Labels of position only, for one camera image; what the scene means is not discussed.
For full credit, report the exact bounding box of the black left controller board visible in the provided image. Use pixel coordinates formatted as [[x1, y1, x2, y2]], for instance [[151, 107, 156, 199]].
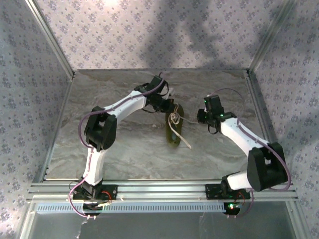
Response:
[[83, 202, 110, 217]]

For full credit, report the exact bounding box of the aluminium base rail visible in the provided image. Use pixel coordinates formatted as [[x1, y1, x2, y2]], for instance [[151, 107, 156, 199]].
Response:
[[27, 178, 299, 203]]

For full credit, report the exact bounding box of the aluminium frame post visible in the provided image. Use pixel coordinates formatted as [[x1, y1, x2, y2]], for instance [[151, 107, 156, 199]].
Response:
[[286, 201, 310, 239], [19, 203, 38, 239], [24, 0, 76, 78], [247, 0, 299, 75]]

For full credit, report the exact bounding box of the black controller board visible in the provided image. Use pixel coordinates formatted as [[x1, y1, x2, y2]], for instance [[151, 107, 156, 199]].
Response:
[[83, 202, 110, 217], [223, 202, 242, 215]]

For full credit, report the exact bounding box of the aluminium table side rail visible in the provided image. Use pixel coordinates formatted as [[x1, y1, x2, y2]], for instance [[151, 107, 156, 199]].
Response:
[[32, 74, 75, 182], [245, 70, 282, 180]]

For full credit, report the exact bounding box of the slotted grey cable duct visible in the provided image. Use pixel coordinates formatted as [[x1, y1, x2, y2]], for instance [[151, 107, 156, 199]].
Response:
[[34, 201, 234, 214]]

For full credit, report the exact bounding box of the black right controller board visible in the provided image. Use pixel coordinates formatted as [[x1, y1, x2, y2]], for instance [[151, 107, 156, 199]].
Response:
[[223, 202, 242, 215]]

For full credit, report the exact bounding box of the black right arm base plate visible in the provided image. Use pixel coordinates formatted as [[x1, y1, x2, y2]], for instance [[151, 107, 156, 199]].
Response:
[[205, 183, 251, 200]]

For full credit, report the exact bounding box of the olive green shoe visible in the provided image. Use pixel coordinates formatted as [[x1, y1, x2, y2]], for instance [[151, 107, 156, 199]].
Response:
[[165, 104, 185, 150]]

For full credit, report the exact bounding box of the beige shoelace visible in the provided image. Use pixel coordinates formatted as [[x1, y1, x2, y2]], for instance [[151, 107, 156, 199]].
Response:
[[168, 103, 200, 150]]

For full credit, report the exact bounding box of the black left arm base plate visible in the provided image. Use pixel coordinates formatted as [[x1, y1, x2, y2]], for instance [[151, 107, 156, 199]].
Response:
[[73, 184, 118, 201]]

